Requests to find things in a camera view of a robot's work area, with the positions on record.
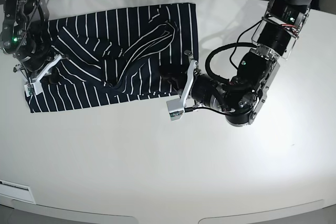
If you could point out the navy white striped T-shirt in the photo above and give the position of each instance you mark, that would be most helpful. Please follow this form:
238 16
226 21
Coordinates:
116 56

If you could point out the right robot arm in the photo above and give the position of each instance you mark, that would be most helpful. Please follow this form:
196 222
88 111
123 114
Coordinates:
22 34

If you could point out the white label sticker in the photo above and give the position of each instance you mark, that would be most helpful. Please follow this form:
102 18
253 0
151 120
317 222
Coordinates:
17 192

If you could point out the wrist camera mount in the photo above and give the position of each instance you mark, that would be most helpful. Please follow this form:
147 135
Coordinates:
33 83
178 107

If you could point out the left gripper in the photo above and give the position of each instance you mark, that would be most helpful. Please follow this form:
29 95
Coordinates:
204 89

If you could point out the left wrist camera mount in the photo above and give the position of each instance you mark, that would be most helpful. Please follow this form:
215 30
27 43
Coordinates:
178 107

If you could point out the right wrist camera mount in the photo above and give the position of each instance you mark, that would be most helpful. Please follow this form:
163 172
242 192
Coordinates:
33 83

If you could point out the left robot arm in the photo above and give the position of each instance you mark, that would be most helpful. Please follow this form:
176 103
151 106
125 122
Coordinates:
240 98

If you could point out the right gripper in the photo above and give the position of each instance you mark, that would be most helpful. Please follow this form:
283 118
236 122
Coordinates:
34 61

